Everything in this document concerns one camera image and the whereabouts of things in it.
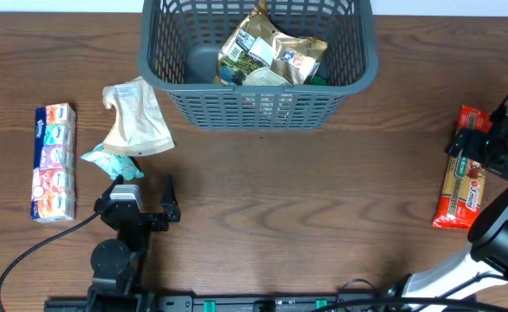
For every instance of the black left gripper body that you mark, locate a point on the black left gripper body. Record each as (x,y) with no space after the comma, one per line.
(159,223)

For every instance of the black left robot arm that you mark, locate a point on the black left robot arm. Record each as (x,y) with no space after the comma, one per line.
(118,263)

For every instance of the beige paper pouch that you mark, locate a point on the beige paper pouch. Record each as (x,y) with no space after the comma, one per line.
(139,128)

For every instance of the red San Remo spaghetti pack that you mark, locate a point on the red San Remo spaghetti pack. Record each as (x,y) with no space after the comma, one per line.
(464,183)

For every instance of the green lidded seasoning jar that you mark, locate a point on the green lidded seasoning jar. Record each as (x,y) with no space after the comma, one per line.
(318,81)

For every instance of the grey plastic lattice basket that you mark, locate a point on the grey plastic lattice basket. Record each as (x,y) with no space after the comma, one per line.
(180,41)

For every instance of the mint green wipes packet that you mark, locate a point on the mint green wipes packet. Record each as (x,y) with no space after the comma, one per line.
(114,165)

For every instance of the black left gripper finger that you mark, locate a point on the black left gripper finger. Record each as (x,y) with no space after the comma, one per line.
(168,200)
(106,194)

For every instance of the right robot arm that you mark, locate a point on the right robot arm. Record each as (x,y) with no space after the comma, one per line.
(483,263)

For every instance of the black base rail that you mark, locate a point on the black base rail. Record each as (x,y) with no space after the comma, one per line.
(199,304)

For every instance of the gold foil snack bag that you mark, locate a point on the gold foil snack bag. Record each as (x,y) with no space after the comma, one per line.
(257,53)

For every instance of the Kleenex tissue multipack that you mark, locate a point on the Kleenex tissue multipack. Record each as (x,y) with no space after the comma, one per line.
(53,181)

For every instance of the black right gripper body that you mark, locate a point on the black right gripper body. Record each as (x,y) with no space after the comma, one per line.
(491,151)

